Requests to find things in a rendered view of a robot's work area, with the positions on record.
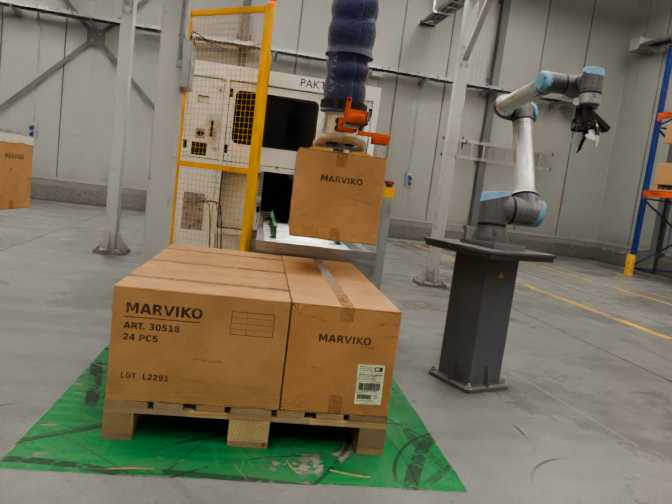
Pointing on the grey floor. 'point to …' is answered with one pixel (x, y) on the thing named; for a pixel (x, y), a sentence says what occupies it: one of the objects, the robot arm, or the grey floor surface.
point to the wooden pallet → (242, 422)
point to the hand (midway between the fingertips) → (587, 151)
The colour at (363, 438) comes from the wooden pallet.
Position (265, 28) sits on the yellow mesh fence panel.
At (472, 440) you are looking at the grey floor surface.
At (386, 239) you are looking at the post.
